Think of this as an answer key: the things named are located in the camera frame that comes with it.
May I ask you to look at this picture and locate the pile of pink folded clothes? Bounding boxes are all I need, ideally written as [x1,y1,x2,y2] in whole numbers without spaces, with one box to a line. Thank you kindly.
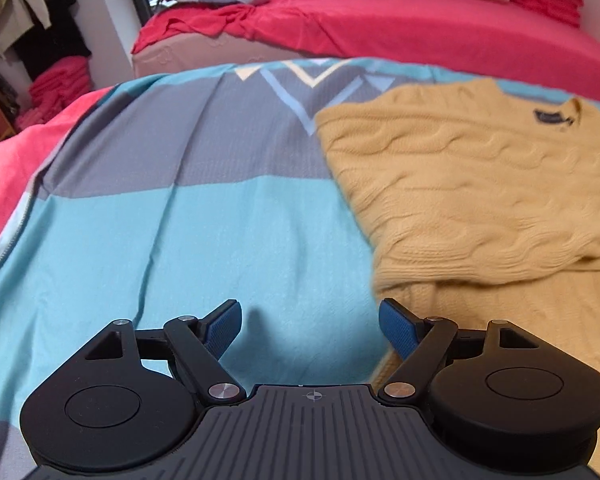
[15,55,94,130]

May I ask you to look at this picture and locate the blue grey patterned blanket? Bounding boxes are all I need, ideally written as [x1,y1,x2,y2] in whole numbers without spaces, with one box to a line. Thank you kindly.
[0,56,600,480]

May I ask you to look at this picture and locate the red bed sheet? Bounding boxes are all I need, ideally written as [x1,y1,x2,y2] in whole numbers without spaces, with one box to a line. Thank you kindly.
[131,0,600,108]

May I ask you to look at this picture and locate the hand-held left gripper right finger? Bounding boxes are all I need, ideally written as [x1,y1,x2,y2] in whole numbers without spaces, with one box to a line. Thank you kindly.
[378,298,542,405]

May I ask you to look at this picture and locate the pink bed cover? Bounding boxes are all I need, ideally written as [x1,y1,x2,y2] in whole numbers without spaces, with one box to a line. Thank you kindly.
[0,85,116,273]

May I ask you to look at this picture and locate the hanging dark and light clothes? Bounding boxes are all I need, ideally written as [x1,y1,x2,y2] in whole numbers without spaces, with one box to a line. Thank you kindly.
[0,0,92,77]

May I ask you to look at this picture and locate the tan cable knit cardigan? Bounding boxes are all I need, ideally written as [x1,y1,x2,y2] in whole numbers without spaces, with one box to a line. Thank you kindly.
[314,78,600,480]

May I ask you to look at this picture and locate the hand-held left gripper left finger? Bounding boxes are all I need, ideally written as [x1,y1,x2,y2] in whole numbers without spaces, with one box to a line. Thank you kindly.
[84,299,247,404]

